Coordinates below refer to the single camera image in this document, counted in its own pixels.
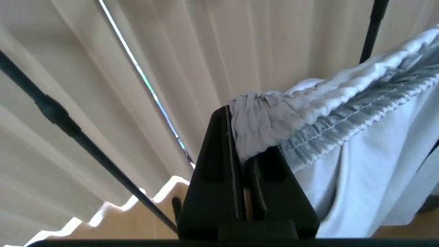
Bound black clothes rack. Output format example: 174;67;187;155
0;0;390;236

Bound pale grey shorts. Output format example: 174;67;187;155
228;25;439;239

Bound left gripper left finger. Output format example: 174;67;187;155
177;105;247;240

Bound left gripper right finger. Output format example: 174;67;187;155
244;145;320;239

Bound beige curtain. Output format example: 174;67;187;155
0;0;439;246

